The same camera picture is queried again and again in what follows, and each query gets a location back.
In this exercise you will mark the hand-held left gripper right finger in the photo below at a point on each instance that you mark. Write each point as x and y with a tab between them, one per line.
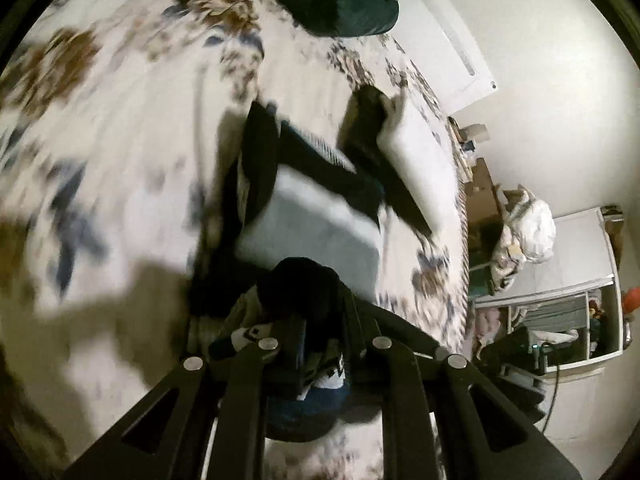
400	400

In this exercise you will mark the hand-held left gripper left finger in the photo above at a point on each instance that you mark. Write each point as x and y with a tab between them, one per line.
240	400

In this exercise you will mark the striped knit sweater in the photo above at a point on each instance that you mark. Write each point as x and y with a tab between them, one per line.
310	225

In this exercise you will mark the black bag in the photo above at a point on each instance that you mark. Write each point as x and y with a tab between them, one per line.
512	355

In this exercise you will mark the white open wardrobe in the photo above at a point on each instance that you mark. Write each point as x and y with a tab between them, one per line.
575	260

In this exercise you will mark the brown cardboard box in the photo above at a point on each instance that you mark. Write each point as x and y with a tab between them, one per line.
482	190

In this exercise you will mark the white folded garment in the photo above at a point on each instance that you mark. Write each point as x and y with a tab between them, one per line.
420	165

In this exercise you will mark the black folded garment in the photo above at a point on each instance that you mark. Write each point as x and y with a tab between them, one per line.
367	130

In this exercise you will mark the bed with floral sheet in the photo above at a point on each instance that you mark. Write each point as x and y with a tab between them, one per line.
125	110

